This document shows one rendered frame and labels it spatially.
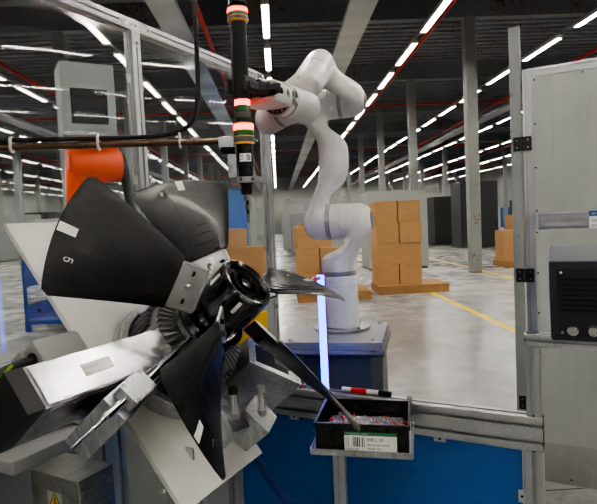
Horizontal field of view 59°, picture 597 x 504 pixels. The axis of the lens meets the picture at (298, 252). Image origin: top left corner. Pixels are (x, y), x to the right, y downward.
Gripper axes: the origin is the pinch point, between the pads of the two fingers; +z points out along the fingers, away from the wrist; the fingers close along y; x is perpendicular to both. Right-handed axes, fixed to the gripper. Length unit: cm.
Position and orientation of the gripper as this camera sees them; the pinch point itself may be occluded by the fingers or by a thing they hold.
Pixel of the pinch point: (240, 86)
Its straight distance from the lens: 118.9
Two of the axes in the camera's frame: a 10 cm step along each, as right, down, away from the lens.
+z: -4.7, 0.9, -8.8
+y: -8.8, 0.1, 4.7
